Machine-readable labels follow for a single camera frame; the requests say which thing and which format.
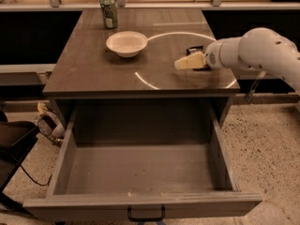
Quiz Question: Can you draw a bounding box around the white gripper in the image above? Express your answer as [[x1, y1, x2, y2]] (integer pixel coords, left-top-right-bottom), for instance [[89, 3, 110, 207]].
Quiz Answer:
[[174, 40, 223, 69]]

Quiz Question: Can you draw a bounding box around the black rxbar chocolate wrapper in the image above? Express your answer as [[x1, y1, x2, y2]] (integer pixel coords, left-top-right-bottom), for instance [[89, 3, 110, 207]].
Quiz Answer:
[[186, 46, 210, 71]]

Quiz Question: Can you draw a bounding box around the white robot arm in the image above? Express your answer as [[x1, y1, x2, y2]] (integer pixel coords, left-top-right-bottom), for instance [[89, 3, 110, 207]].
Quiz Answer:
[[174, 27, 300, 93]]

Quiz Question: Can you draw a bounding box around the open grey top drawer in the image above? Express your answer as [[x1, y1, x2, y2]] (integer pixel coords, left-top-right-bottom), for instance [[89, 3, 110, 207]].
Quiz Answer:
[[24, 98, 263, 222]]

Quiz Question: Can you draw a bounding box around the grey cabinet with top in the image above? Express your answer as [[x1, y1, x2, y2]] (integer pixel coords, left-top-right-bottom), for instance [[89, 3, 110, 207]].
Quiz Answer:
[[43, 8, 239, 124]]

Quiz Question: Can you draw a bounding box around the white bowl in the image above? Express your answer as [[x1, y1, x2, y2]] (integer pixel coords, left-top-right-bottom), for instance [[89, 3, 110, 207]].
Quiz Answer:
[[106, 31, 148, 58]]

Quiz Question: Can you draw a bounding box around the green soda can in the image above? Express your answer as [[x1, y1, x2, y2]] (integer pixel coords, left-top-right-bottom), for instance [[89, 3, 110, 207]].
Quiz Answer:
[[100, 0, 118, 29]]

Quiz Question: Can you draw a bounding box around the clutter under cabinet left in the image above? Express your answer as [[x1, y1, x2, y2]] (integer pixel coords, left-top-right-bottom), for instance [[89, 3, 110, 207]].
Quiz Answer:
[[36, 101, 65, 146]]

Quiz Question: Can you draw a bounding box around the black chair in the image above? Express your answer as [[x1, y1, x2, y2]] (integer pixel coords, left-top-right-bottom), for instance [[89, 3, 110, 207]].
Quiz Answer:
[[0, 111, 39, 214]]

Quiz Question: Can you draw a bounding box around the black drawer handle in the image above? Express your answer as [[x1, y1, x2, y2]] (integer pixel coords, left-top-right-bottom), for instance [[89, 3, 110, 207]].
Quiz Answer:
[[127, 206, 166, 223]]

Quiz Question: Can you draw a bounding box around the black floor cable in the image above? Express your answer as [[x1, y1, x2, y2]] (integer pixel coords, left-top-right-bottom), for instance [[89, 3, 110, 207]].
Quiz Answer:
[[19, 164, 53, 188]]

